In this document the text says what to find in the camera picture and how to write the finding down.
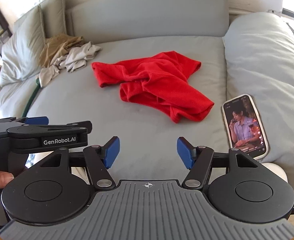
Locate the grey sofa back cushion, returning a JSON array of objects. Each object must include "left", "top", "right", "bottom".
[{"left": 66, "top": 0, "right": 230, "bottom": 52}]

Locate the beige crumpled garment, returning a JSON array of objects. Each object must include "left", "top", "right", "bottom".
[{"left": 39, "top": 41, "right": 103, "bottom": 88}]

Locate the light green throw pillow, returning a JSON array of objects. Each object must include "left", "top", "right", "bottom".
[
  {"left": 39, "top": 0, "right": 68, "bottom": 39},
  {"left": 0, "top": 5, "right": 46, "bottom": 87}
]

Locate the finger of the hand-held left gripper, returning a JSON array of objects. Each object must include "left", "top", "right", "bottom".
[
  {"left": 15, "top": 116, "right": 49, "bottom": 125},
  {"left": 7, "top": 121, "right": 92, "bottom": 140}
]

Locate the red shirt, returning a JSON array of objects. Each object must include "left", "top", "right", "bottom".
[{"left": 91, "top": 51, "right": 215, "bottom": 124}]

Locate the smartphone with white case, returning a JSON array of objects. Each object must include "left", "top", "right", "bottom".
[{"left": 222, "top": 94, "right": 270, "bottom": 159}]

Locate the grey sofa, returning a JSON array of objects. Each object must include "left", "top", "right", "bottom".
[{"left": 0, "top": 0, "right": 294, "bottom": 188}]

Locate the pale grey armrest pillow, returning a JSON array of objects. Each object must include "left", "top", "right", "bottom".
[{"left": 222, "top": 12, "right": 294, "bottom": 163}]

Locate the tan crumpled garment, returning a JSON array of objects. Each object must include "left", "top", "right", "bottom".
[{"left": 39, "top": 34, "right": 85, "bottom": 68}]

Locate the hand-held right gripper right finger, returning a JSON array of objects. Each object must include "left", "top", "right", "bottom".
[{"left": 177, "top": 137, "right": 269, "bottom": 190}]

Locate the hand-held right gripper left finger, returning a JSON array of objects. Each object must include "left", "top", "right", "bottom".
[{"left": 25, "top": 136, "right": 120, "bottom": 190}]

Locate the green cord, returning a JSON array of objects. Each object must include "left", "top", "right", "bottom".
[{"left": 22, "top": 77, "right": 42, "bottom": 118}]

